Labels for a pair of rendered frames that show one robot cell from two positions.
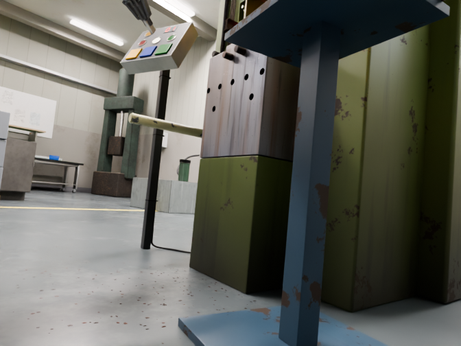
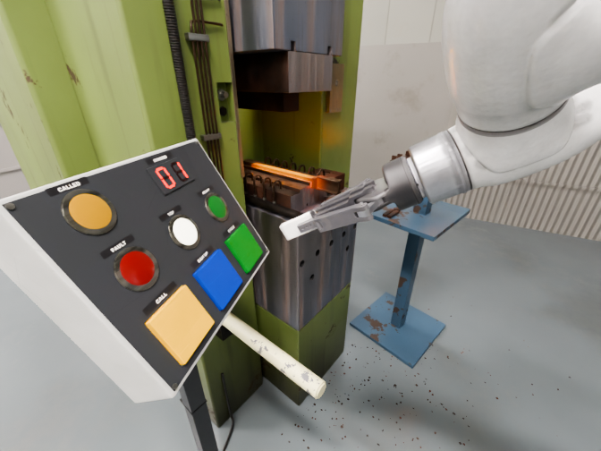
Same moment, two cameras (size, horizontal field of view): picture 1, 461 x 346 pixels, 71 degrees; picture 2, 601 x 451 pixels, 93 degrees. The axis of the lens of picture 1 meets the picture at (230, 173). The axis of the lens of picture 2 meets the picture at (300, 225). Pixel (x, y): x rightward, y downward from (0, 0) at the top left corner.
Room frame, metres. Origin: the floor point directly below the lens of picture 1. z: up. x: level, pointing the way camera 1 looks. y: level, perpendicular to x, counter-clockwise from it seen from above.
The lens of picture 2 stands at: (1.57, 0.87, 1.30)
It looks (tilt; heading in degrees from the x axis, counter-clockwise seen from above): 27 degrees down; 256
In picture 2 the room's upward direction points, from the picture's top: straight up
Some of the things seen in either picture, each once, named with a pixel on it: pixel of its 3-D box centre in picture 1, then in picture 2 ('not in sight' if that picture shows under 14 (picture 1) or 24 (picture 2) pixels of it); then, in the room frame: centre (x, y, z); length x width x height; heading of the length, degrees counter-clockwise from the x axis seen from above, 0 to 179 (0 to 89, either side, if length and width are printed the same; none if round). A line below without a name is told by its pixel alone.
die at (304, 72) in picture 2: not in sight; (260, 73); (1.46, -0.16, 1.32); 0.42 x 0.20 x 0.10; 127
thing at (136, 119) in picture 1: (174, 127); (259, 344); (1.55, 0.29, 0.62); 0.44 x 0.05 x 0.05; 127
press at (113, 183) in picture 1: (120, 132); not in sight; (7.90, 2.79, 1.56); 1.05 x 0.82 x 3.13; 48
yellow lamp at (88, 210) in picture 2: not in sight; (90, 211); (1.74, 0.52, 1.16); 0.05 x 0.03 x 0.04; 37
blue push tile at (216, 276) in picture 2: (148, 52); (218, 278); (1.62, 0.47, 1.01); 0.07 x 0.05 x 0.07; 62
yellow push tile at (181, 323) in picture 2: (134, 54); (181, 323); (1.67, 0.56, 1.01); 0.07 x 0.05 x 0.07; 62
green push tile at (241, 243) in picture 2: (164, 49); (243, 248); (1.57, 0.39, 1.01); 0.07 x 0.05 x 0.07; 62
